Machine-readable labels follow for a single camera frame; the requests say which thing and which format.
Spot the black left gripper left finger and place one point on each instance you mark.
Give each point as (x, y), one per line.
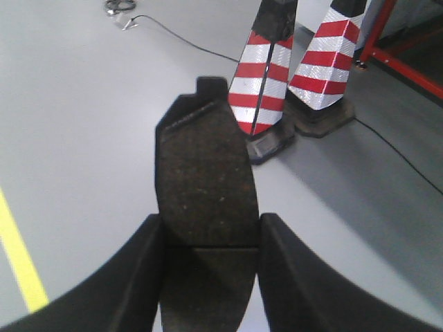
(122, 295)

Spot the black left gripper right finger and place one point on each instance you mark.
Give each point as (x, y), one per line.
(301, 292)

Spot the red white traffic cone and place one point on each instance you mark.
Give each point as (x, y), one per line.
(258, 89)

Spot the red metal frame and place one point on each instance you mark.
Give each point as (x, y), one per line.
(406, 38)

